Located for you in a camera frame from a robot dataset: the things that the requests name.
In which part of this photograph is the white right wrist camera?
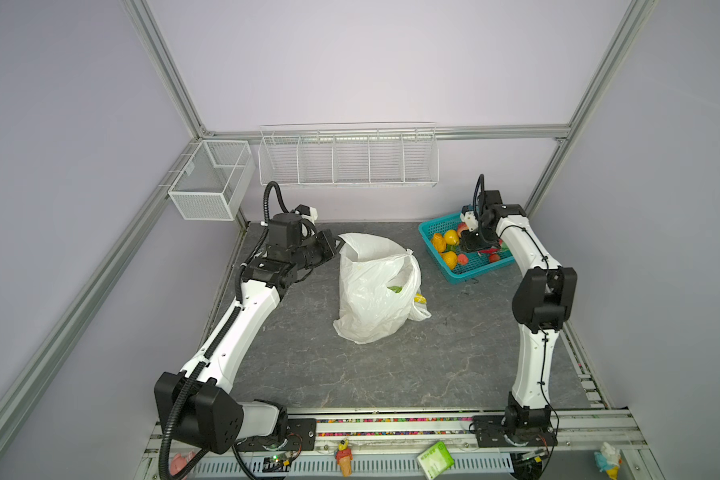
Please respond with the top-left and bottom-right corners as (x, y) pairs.
(460, 210), (479, 232)

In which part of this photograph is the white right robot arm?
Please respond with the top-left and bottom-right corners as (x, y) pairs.
(461, 185), (578, 447)

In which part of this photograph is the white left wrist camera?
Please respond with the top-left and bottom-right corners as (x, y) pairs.
(293, 204), (318, 223)

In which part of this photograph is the teal plastic basket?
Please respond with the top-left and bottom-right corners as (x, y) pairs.
(418, 212), (515, 284)

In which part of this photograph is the orange fake fruit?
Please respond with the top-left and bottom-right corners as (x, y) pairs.
(431, 233), (447, 253)

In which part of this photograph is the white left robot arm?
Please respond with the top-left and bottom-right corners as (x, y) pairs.
(154, 205), (341, 454)

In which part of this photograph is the black corrugated left cable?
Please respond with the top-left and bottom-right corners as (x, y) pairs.
(157, 359), (214, 480)

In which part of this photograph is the white mesh box basket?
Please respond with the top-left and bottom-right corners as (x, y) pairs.
(168, 140), (255, 221)

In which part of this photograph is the white plastic bag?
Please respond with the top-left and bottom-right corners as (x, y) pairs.
(333, 233), (431, 345)

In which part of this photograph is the pink toy figure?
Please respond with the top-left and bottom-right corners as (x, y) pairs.
(169, 452), (194, 476)

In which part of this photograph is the toy blue ice cream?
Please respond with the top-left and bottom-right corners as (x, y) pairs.
(594, 442), (621, 480)

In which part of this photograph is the toy ice cream cone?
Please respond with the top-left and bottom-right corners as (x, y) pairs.
(335, 439), (353, 477)

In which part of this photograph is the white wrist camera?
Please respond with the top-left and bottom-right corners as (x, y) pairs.
(293, 204), (318, 223)
(460, 210), (479, 232)

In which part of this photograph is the green white small box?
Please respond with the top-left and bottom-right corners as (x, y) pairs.
(416, 441), (455, 480)

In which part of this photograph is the white wire wall shelf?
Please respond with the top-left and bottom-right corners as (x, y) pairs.
(258, 122), (440, 187)

